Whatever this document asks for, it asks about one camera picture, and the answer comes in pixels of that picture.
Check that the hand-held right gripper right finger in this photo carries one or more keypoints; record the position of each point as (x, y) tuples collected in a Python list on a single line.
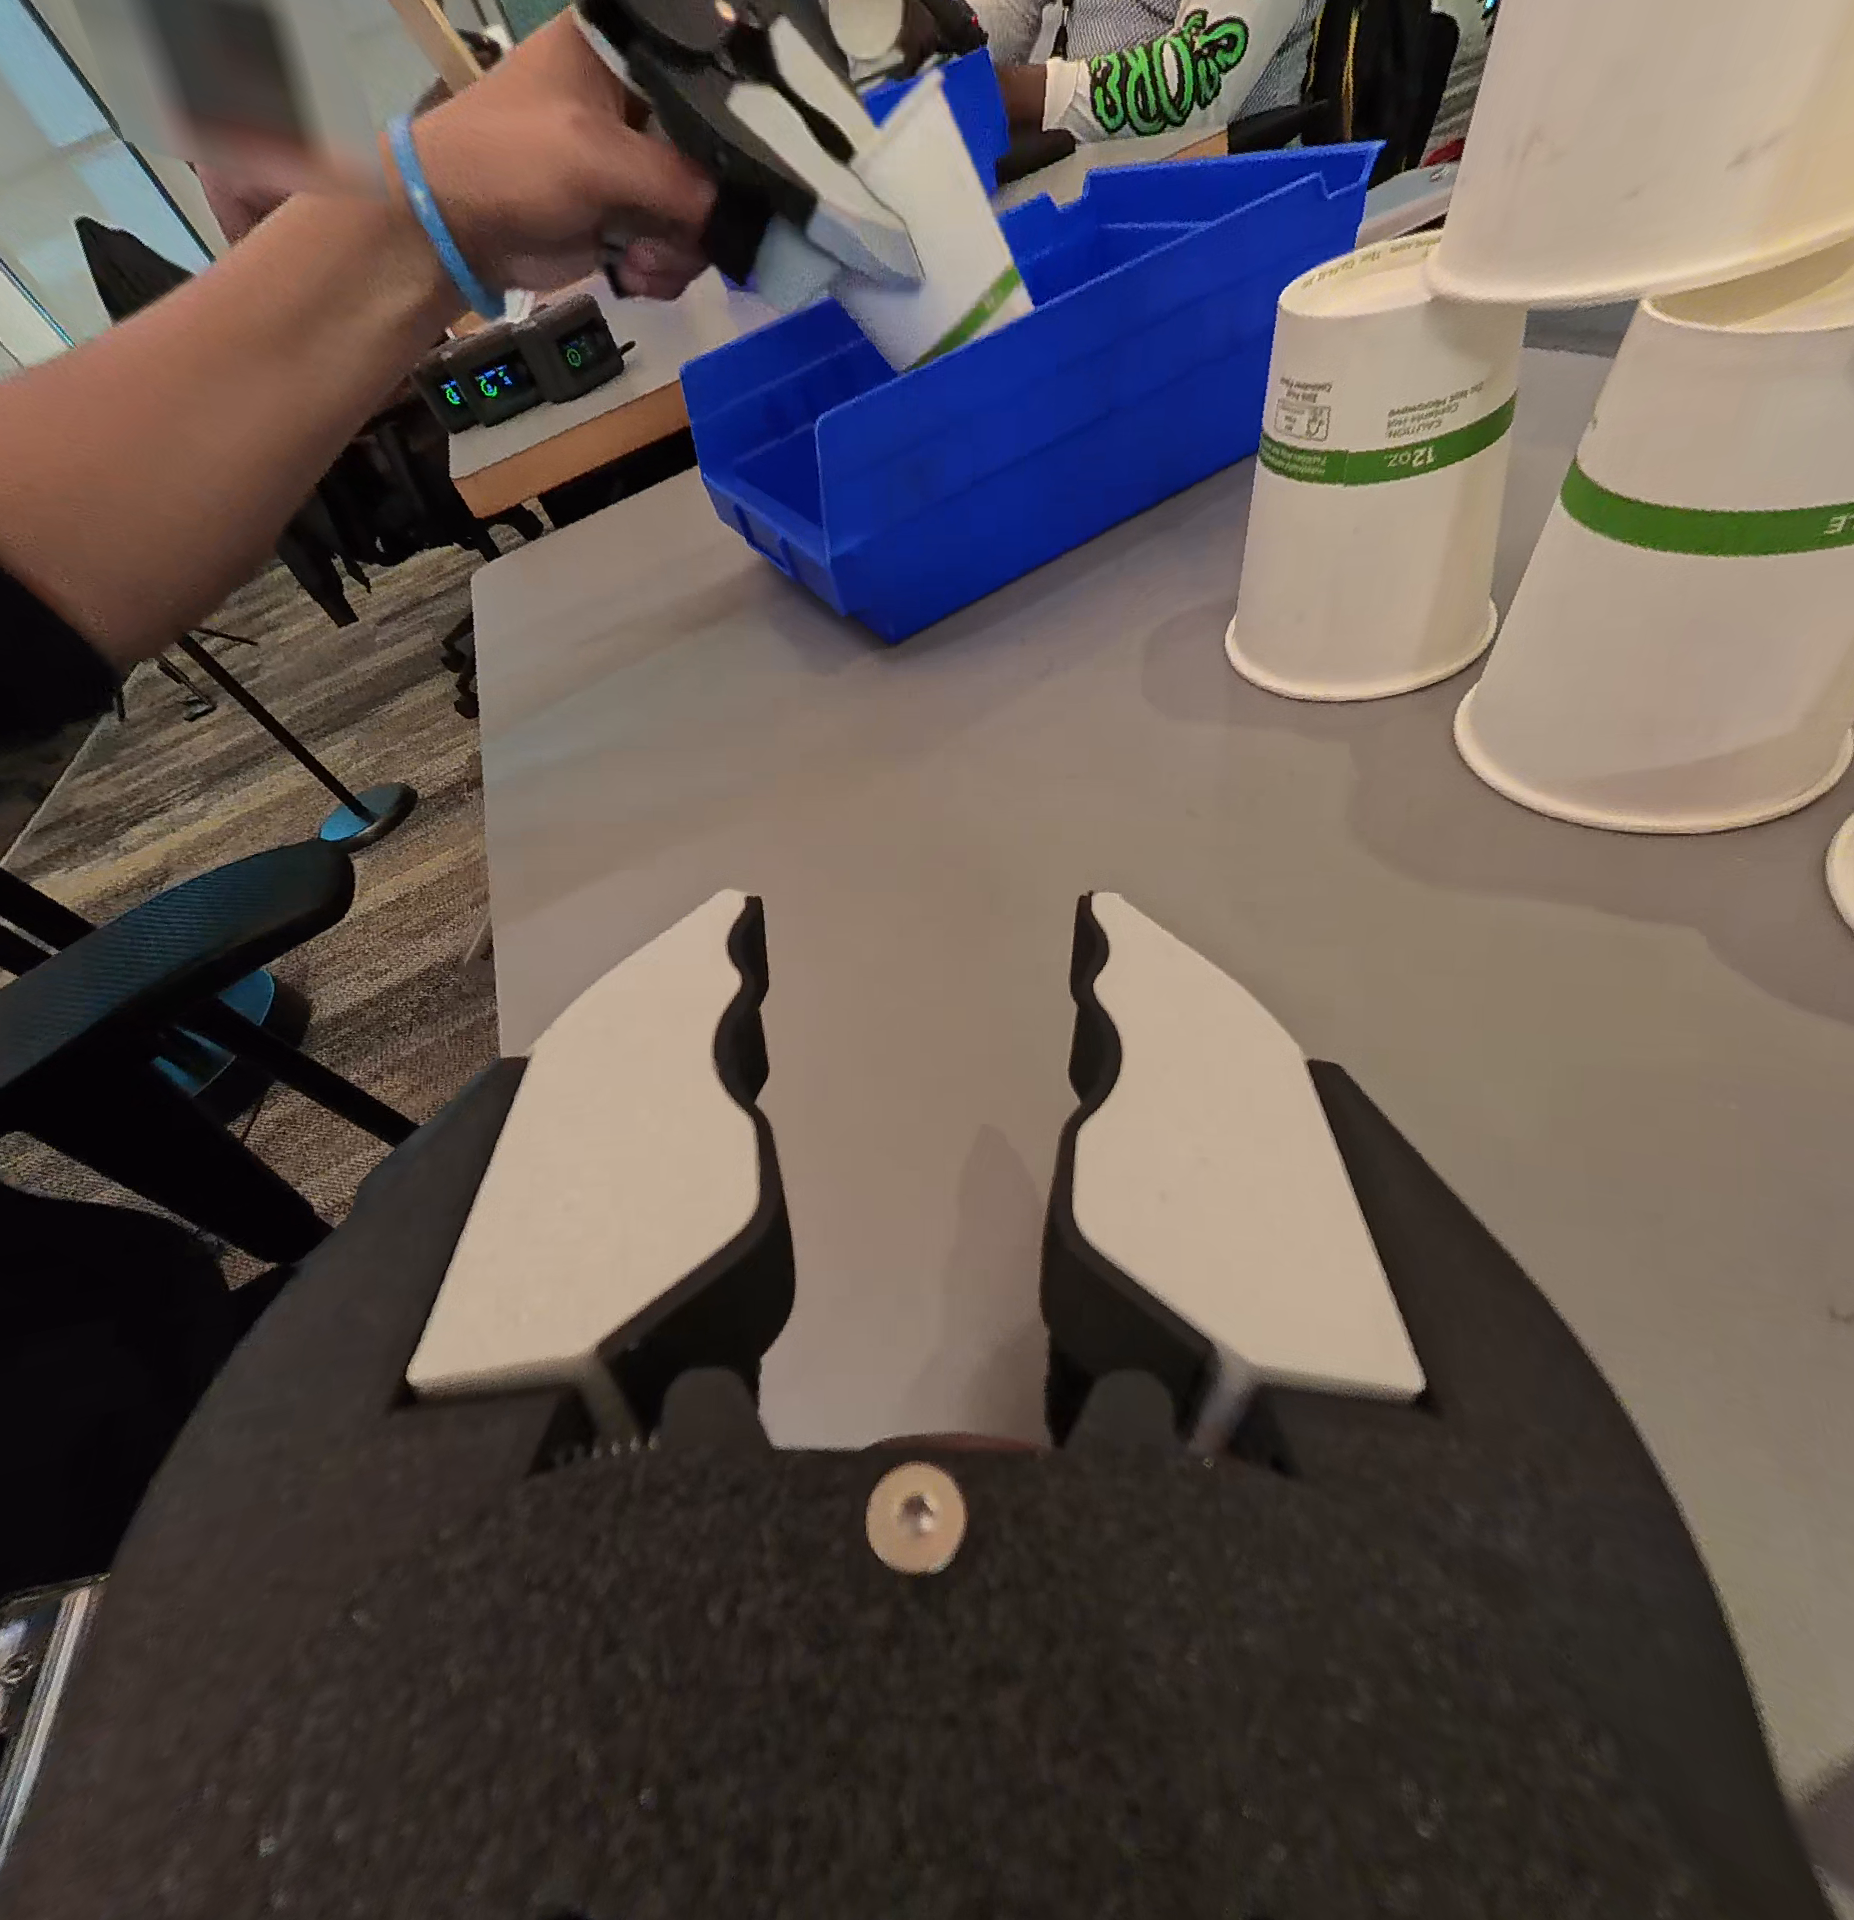
[(1228, 1203)]

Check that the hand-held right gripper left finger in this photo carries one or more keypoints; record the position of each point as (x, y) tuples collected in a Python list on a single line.
[(609, 1203)]

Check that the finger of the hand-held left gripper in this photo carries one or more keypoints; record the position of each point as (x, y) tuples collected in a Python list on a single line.
[(872, 215), (831, 87)]

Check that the blue plastic bin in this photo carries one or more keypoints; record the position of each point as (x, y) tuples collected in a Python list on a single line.
[(1045, 483), (975, 101)]

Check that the person's left forearm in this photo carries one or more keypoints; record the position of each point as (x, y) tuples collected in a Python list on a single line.
[(197, 434)]

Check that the person's left hand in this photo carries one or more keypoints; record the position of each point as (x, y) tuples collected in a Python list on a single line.
[(552, 163)]

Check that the black box green display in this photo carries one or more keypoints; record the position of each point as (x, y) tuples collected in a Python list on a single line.
[(455, 401), (498, 386), (573, 344)]

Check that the blue wristband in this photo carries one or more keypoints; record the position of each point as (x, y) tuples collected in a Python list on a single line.
[(438, 226)]

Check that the black office chair armrest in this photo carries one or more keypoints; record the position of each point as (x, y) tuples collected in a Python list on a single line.
[(167, 962)]

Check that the black backpack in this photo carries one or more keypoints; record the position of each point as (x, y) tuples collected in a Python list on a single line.
[(1376, 72)]

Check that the black floor stand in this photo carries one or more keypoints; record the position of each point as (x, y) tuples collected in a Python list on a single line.
[(316, 747)]

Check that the black hanging jacket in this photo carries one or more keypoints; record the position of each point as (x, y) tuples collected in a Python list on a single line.
[(135, 268)]

